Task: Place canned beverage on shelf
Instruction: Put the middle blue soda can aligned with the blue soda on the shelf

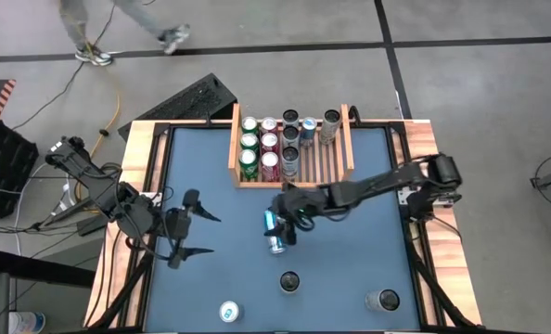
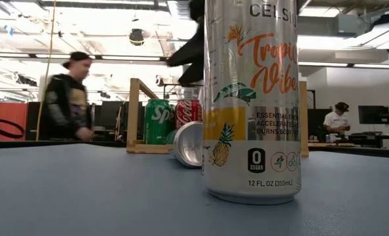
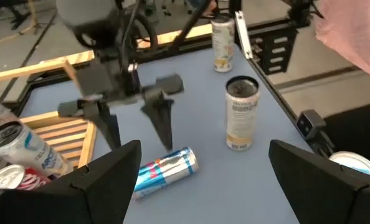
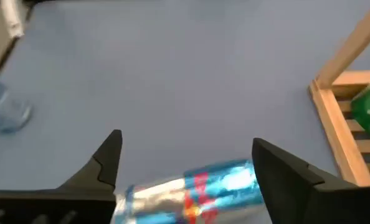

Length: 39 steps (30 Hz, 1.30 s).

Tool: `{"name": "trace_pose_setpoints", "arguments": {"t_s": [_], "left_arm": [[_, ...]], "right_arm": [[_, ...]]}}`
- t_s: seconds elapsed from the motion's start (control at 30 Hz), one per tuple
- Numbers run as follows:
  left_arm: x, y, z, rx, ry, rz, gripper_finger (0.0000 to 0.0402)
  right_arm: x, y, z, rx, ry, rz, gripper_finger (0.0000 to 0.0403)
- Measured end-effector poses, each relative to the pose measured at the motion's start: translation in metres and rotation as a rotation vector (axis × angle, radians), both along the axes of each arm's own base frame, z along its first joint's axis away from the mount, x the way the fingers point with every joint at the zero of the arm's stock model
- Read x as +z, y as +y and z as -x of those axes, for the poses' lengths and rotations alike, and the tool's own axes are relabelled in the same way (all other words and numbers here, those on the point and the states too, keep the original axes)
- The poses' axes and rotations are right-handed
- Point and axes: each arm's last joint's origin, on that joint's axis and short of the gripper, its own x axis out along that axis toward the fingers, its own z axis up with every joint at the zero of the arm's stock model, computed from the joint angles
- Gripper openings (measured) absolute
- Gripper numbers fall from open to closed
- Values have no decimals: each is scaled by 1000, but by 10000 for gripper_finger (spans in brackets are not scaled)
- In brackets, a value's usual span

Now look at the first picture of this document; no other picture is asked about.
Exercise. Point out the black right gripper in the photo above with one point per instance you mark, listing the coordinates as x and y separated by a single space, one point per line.
298 201

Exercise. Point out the black crate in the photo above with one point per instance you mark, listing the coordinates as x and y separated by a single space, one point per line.
11 167

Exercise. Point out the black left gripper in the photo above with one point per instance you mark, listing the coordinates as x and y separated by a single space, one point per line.
178 225

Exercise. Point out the silver blue Red Bull can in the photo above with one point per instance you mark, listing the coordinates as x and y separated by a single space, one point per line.
229 311
271 220
309 125

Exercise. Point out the Celsius Arctic Vibe can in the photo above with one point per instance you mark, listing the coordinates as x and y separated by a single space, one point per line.
290 135

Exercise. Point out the Celsius Tropical Vibe can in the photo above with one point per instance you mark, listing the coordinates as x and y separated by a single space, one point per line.
289 281

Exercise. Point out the white blue plastic bottle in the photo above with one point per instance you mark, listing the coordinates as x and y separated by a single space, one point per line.
25 322

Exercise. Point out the slatted wooden shelf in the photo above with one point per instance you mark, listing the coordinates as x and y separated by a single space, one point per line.
257 184

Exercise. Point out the black floor strip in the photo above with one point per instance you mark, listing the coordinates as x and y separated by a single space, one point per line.
39 270

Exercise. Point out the white black-lidded Celsius can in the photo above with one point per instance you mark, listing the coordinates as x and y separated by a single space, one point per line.
290 117
290 160
388 300
330 123

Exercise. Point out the person's leg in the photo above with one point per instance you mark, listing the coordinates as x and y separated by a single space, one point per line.
138 14
73 23

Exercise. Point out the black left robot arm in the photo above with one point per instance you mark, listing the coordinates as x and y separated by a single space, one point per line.
113 199

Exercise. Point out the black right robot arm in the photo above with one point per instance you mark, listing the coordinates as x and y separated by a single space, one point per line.
373 185

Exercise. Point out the person's shoe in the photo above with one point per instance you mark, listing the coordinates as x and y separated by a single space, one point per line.
175 37
94 56

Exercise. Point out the red Coca-Cola can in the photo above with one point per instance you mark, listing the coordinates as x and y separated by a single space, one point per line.
269 140
270 162
269 124

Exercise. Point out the green Sprite can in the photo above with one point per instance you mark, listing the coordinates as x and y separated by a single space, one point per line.
247 162
249 124
249 141

